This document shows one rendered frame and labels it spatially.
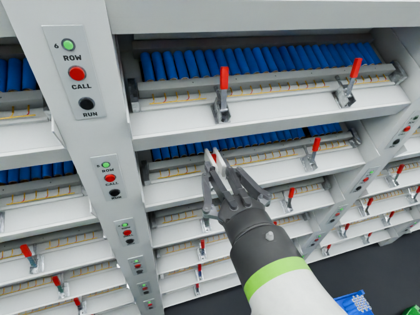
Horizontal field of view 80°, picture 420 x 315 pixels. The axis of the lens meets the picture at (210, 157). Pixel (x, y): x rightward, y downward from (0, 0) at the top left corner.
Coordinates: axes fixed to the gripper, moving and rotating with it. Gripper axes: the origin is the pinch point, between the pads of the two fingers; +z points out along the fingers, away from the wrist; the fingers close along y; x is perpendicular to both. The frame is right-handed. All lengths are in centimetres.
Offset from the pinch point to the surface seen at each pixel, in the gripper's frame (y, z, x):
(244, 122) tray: 4.1, -3.5, 10.9
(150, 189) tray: -14.0, 2.5, -6.8
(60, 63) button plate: -22.0, -6.0, 23.7
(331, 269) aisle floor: 76, 9, -99
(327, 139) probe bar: 33.8, 4.9, -2.9
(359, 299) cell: 75, -9, -93
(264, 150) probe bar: 14.7, 4.7, -3.0
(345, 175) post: 44.6, 3.3, -17.0
